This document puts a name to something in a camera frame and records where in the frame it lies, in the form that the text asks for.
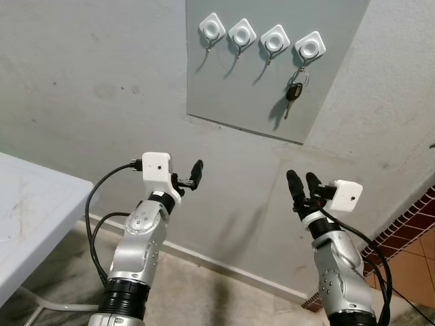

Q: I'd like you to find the white table leg tube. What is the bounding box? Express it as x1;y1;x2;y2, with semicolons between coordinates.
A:
14;285;103;314

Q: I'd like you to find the red brick tile skirting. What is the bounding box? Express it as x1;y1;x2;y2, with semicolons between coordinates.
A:
302;186;435;314

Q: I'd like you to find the grey wall board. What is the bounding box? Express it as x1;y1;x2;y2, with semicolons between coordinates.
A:
186;0;372;145

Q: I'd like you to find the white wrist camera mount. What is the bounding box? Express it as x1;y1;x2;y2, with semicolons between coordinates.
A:
302;179;364;230
142;152;183;204

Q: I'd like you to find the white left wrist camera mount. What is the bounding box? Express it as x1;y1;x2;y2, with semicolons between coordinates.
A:
142;152;183;204

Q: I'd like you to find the white wall skirting strip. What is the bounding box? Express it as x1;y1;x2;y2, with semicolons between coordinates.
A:
84;213;311;304

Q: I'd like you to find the white square wall hook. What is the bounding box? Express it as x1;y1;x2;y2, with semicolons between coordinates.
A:
227;18;258;59
260;24;291;66
198;12;226;52
294;31;327;69

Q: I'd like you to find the thin black floor cable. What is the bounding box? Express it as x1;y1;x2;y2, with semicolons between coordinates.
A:
390;288;435;325

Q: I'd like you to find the white plastic table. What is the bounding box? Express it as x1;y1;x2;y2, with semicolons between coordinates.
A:
0;152;94;308

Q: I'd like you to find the black car key with ring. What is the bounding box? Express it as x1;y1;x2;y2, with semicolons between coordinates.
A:
283;66;311;121

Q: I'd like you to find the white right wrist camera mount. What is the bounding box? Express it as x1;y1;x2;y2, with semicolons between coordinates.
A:
302;179;364;230

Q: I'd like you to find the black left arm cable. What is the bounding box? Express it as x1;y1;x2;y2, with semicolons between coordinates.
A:
89;212;133;272
85;161;143;286

